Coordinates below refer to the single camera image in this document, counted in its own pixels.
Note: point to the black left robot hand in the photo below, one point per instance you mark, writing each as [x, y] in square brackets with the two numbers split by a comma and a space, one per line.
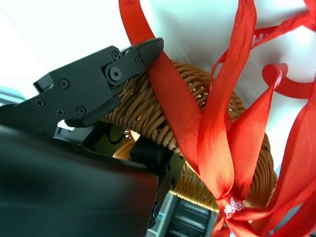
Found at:
[61, 185]

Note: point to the green apple in basket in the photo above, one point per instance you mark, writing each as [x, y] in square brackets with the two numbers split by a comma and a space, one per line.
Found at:
[116, 134]

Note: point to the grey table slot tray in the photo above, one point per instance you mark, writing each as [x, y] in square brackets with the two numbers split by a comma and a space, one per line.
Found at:
[187, 219]

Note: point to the red printed ribbon bow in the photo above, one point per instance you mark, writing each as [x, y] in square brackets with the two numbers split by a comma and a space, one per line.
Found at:
[217, 138]

